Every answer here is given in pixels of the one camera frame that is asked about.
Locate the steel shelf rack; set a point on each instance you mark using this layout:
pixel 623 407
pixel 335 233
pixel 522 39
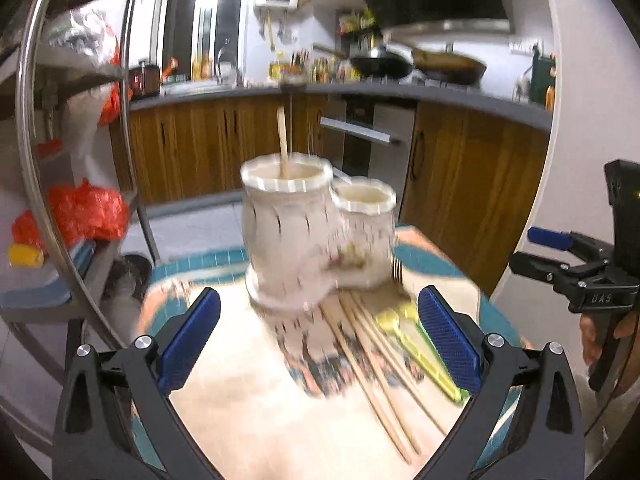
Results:
pixel 25 110

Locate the yellow packet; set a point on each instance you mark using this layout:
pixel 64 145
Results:
pixel 25 256

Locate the printed teal-edged tablecloth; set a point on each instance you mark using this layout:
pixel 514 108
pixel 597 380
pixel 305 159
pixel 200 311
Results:
pixel 240 400

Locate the wooden base cabinets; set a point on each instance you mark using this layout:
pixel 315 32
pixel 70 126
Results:
pixel 200 145

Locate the row of condiment bottles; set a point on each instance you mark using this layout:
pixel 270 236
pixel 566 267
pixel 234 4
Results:
pixel 325 70

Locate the gold metal fork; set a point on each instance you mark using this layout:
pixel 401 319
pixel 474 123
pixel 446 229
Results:
pixel 397 270

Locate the yellow oil bottle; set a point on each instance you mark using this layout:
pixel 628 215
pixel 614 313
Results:
pixel 278 67

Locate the black wok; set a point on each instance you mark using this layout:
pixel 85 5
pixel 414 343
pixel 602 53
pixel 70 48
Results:
pixel 380 64

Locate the clear crumpled plastic bag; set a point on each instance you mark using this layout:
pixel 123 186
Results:
pixel 82 35

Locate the wooden chopstick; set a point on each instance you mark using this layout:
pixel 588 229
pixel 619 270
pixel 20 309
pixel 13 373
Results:
pixel 385 390
pixel 407 385
pixel 387 360
pixel 367 390

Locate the colourful snack packets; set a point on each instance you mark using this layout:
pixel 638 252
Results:
pixel 357 21

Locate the built-in steel oven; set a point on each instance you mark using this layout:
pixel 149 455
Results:
pixel 367 140

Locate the brown frying pan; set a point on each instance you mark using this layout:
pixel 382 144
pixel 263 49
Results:
pixel 450 67

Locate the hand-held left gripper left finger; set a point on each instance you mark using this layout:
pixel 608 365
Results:
pixel 192 340

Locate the small red plastic bag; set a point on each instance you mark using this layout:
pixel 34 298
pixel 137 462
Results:
pixel 25 230

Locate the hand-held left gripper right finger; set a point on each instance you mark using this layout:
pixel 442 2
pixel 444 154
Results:
pixel 450 345

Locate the metal pot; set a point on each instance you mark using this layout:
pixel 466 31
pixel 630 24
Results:
pixel 127 275

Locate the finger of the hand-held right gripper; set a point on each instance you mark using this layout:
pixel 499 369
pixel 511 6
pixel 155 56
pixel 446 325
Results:
pixel 550 237
pixel 537 267

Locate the large red plastic bag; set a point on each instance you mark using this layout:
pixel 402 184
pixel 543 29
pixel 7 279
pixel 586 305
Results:
pixel 85 210

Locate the long thin wooden stick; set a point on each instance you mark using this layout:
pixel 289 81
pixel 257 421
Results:
pixel 283 145

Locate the steel sink faucet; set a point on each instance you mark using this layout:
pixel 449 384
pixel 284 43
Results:
pixel 227 67

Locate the kitchen window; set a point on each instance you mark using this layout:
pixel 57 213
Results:
pixel 200 15

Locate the hanging red plastic bag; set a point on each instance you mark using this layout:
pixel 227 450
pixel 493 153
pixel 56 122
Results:
pixel 112 97

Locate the grey kitchen countertop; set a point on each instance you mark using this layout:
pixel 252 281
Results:
pixel 450 100

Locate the cream ceramic utensil holder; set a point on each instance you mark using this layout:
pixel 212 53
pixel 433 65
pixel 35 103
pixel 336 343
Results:
pixel 285 240

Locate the green hanging bag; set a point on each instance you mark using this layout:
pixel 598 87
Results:
pixel 542 80

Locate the yellow green plastic spoon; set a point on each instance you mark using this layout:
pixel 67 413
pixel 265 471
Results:
pixel 430 360

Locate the person's right hand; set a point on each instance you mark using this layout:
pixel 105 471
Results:
pixel 589 340

